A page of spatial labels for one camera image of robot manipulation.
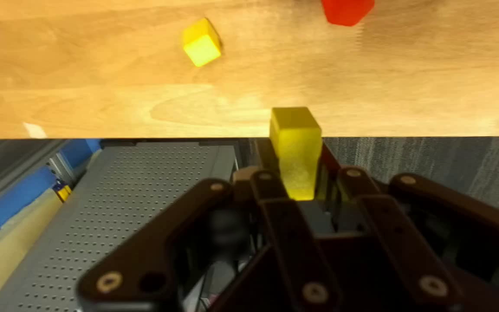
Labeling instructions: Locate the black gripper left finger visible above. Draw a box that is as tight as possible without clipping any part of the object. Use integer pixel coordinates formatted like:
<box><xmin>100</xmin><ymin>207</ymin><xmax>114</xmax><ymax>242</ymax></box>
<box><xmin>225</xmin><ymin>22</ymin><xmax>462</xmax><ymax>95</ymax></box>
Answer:
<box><xmin>74</xmin><ymin>164</ymin><xmax>342</xmax><ymax>312</ymax></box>

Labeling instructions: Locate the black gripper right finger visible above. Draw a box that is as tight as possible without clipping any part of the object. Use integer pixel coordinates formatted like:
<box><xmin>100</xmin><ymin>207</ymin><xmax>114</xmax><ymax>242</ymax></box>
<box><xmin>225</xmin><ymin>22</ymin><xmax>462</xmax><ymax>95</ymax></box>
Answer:
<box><xmin>316</xmin><ymin>164</ymin><xmax>499</xmax><ymax>312</ymax></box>

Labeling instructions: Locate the small yellow cube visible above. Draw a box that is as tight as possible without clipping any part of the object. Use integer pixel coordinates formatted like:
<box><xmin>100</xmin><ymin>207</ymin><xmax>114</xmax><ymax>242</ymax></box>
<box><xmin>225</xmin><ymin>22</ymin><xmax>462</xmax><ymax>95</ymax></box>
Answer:
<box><xmin>268</xmin><ymin>105</ymin><xmax>323</xmax><ymax>202</ymax></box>
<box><xmin>180</xmin><ymin>15</ymin><xmax>225</xmax><ymax>69</ymax></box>

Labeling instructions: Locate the blue foam board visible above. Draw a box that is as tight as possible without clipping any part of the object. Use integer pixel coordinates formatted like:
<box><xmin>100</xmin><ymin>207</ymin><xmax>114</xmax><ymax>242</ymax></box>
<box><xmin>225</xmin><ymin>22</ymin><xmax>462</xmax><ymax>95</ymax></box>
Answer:
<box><xmin>0</xmin><ymin>136</ymin><xmax>102</xmax><ymax>251</ymax></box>

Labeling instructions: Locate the small red cube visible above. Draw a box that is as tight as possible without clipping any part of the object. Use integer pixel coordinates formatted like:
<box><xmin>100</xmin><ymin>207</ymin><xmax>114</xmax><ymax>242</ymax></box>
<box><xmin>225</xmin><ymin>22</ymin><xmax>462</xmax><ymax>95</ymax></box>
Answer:
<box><xmin>320</xmin><ymin>0</ymin><xmax>377</xmax><ymax>27</ymax></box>

